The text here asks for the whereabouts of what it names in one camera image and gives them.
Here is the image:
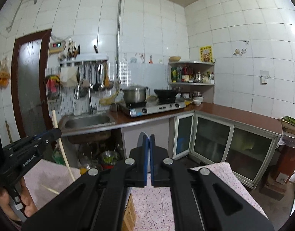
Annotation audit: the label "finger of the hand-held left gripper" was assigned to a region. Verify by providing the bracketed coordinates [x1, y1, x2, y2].
[30, 128, 62, 160]
[3, 132, 50, 153]

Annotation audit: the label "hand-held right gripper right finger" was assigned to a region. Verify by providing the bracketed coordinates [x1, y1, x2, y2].
[149, 134, 275, 231]

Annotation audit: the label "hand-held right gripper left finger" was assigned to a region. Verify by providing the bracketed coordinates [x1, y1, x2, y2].
[21, 134, 150, 231]

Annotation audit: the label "wooden chopstick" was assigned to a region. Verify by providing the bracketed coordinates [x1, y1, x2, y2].
[40, 184, 60, 195]
[52, 110, 76, 182]

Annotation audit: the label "light blue plastic spoon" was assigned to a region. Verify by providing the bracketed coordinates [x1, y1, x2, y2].
[137, 131, 149, 150]

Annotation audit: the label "yellow perforated utensil holder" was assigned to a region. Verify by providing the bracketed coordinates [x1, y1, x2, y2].
[121, 193, 137, 231]

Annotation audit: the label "row of hanging kitchen utensils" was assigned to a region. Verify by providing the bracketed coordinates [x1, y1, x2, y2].
[75, 61, 114, 92]

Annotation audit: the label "person's left hand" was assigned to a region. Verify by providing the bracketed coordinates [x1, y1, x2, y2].
[0, 177, 39, 224]

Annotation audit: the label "green plastic bag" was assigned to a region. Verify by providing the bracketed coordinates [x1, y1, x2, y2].
[52, 146, 66, 166]

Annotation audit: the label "metal bowl with greens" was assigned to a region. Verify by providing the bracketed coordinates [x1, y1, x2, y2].
[100, 150, 120, 169]

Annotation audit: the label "stainless steel sink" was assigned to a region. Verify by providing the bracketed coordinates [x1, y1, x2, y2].
[58, 113, 116, 132]

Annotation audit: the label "floral tablecloth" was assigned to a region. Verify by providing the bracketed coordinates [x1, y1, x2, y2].
[22, 160, 268, 231]

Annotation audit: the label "gas stove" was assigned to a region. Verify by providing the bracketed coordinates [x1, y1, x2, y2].
[118, 98, 187, 117]

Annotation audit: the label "metal faucet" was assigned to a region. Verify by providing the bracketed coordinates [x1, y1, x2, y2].
[74, 79, 98, 115]

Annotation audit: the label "red yellow black bag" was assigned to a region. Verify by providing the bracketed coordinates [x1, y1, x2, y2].
[44, 75, 61, 90]

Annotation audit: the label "brown frosted glass door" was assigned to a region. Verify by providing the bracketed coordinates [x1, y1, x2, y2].
[11, 29, 53, 138]

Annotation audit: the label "white hanging cloth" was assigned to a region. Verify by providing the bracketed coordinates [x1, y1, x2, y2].
[59, 66, 78, 87]

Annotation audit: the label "glass door cabinets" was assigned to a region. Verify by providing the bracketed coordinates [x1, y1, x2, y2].
[174, 112, 281, 188]

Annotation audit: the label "steel pot with lid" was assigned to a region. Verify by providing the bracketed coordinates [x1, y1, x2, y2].
[120, 84, 149, 104]

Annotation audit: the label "black wok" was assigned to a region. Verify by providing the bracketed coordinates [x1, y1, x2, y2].
[153, 88, 184, 100]

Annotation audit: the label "yellow cloth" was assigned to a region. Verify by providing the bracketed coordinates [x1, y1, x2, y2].
[99, 90, 120, 105]

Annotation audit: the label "orange hanging bag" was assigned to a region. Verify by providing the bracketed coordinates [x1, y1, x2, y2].
[0, 57, 11, 90]

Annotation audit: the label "stack of white bowls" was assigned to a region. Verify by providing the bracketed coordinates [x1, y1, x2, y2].
[190, 91, 205, 106]

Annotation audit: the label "white corner shelf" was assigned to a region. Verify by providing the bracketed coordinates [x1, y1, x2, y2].
[168, 61, 215, 86]

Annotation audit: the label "utensil caddy with dark sticks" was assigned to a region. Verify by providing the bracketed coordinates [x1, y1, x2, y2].
[67, 41, 81, 61]

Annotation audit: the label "beige electric control box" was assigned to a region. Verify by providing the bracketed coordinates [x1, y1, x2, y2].
[48, 41, 66, 55]

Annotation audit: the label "group of condiment bottles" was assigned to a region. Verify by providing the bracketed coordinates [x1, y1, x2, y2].
[171, 65, 194, 82]

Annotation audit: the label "brown kitchen counter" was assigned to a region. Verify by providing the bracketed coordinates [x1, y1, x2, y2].
[61, 102, 284, 138]

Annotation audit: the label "red bin with plastic bag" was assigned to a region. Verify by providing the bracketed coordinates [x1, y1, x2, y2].
[267, 135, 295, 193]

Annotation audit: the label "tray with green vegetables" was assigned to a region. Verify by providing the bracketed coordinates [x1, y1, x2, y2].
[281, 115, 295, 136]

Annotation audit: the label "wooden stick handle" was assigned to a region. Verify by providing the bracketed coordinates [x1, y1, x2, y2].
[5, 120, 13, 143]

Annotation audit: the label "metal wall rack shelf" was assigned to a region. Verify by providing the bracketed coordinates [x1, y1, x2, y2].
[60, 58, 109, 65]

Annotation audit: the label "yellow wall poster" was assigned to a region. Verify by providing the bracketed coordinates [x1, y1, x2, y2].
[199, 45, 213, 63]

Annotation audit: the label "grey wall pipe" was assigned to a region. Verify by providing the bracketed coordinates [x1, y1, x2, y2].
[115, 0, 124, 61]

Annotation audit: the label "wall sticker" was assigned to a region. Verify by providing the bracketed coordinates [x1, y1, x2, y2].
[232, 48, 248, 57]

